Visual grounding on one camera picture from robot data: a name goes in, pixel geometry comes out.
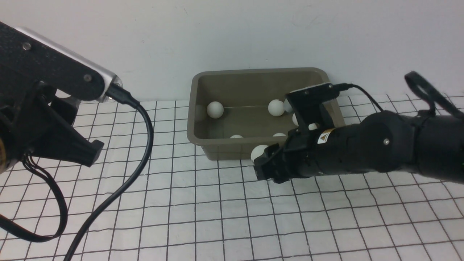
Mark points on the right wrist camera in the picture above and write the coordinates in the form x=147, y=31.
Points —
x=308, y=105

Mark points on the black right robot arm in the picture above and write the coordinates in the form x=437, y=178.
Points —
x=383, y=142

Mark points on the olive plastic storage bin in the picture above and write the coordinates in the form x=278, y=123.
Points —
x=245, y=95

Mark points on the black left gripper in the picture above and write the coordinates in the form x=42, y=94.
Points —
x=38, y=122

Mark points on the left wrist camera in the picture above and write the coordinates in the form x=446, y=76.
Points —
x=39, y=58

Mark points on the white checkered table cloth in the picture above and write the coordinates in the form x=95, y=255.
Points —
x=185, y=207

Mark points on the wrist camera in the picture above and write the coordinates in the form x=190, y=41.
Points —
x=308, y=105
x=39, y=58

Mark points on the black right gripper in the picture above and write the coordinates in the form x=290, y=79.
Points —
x=318, y=153

